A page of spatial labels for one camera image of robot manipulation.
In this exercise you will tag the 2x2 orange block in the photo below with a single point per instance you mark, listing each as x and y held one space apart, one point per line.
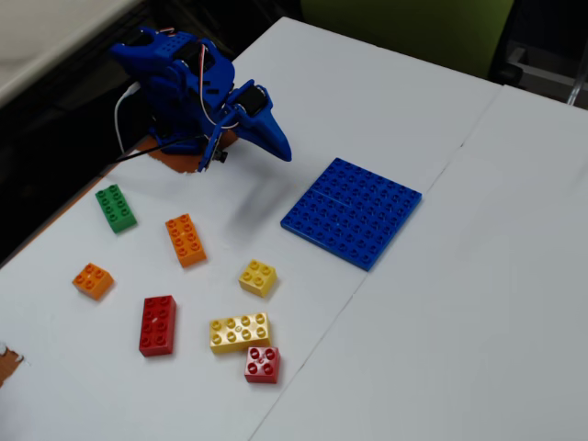
93 280

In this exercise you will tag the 8x8 blue baseplate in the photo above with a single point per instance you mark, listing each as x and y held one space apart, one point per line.
351 213

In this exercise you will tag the green chair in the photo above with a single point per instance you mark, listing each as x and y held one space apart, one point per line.
404 32

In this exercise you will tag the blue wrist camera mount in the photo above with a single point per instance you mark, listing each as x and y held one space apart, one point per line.
215 149

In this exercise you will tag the grey metal frame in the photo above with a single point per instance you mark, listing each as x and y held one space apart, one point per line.
546 69

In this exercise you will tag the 2x4 orange block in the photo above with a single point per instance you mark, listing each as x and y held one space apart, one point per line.
186 240

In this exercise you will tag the white desk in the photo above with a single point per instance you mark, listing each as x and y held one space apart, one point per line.
46 32

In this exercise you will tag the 2x2 red block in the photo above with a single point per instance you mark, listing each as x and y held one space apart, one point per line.
262 364

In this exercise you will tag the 2x2 yellow block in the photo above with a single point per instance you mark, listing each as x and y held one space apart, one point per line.
257 277

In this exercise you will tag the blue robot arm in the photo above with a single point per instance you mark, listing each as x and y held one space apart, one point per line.
165 92

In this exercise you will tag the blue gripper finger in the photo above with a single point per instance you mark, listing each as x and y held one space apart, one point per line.
250 137
275 133

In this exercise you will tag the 2x4 red block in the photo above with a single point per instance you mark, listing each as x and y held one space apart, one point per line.
157 326

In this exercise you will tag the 2x4 yellow block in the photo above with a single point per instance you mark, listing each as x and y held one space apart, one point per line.
240 331

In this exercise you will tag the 2x4 green block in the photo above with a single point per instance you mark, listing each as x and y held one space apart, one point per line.
116 209

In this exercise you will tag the shiny metal leg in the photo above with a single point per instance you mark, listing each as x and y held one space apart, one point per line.
579 87

